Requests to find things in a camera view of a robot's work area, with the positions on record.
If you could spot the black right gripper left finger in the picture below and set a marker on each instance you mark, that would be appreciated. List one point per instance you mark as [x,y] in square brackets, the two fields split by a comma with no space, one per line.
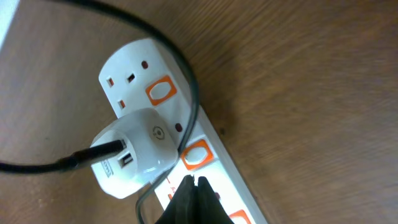
[183,205]

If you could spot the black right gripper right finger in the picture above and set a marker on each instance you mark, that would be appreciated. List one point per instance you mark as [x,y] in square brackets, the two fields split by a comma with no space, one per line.
[208,208]

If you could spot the white USB charger plug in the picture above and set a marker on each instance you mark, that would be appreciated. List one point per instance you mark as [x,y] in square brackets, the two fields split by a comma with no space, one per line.
[150,151]

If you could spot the white power strip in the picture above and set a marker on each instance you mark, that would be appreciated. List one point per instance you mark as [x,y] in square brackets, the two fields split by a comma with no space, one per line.
[145,74]

